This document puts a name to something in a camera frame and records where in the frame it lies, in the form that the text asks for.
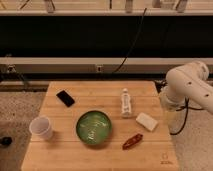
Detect green ceramic bowl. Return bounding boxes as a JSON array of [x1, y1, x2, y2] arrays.
[[76, 110, 112, 145]]

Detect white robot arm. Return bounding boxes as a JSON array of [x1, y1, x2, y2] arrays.
[[160, 61, 213, 115]]

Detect white plastic bottle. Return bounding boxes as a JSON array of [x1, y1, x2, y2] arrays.
[[121, 88, 132, 118]]

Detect black smartphone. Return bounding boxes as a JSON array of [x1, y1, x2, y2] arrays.
[[56, 90, 75, 107]]

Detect white sponge block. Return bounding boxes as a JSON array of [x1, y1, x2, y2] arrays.
[[136, 113, 158, 131]]

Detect red brown snack packet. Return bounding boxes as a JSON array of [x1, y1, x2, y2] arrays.
[[122, 134, 143, 150]]

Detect white paper cup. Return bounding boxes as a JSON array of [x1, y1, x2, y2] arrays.
[[29, 116, 53, 140]]

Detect black object on floor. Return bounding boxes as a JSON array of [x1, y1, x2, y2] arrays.
[[0, 137, 12, 146]]

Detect black hanging cable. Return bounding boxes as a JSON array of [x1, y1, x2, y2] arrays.
[[112, 7, 148, 74]]

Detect white metal rail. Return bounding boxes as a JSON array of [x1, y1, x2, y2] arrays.
[[0, 57, 213, 74]]

